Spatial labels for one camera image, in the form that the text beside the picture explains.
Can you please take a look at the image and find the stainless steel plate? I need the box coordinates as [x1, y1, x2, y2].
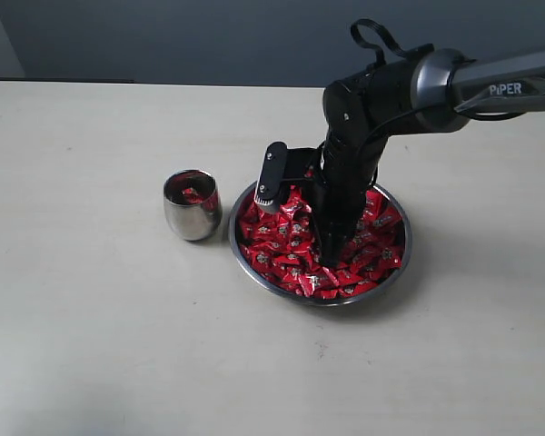
[228, 183, 413, 307]

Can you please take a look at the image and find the stainless steel cup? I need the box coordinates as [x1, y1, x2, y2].
[163, 169, 223, 242]

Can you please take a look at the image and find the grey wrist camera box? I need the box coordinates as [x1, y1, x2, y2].
[253, 142, 288, 214]

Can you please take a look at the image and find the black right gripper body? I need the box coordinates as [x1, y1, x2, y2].
[312, 130, 387, 241]

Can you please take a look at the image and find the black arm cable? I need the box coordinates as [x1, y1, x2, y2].
[349, 18, 528, 192]

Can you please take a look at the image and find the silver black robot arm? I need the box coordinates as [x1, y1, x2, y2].
[312, 44, 545, 267]

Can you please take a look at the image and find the red candy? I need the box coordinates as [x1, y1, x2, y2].
[252, 222, 275, 241]
[181, 186, 205, 205]
[379, 246, 403, 270]
[298, 273, 333, 297]

